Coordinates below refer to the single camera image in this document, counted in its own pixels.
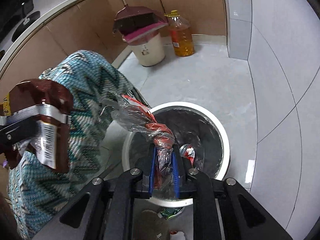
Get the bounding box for dark red snack package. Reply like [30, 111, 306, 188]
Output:
[1, 79, 73, 173]

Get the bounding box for clear red plastic wrapper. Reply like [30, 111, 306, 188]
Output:
[102, 94, 175, 198]

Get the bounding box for white round trash bin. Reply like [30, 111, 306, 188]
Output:
[121, 101, 231, 209]

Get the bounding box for crushed red soda can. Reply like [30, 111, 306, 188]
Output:
[180, 144, 195, 165]

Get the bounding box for green snack wrapper on floor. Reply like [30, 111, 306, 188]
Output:
[157, 207, 185, 220]

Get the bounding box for blue zigzag knitted cloth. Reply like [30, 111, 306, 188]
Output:
[9, 50, 136, 239]

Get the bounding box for cream plastic bucket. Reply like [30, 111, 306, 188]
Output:
[122, 30, 165, 67]

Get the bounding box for yellow cooking oil bottle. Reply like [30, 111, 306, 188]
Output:
[164, 10, 195, 57]

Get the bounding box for maroon dustpan with broom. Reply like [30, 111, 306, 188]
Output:
[112, 0, 168, 43]

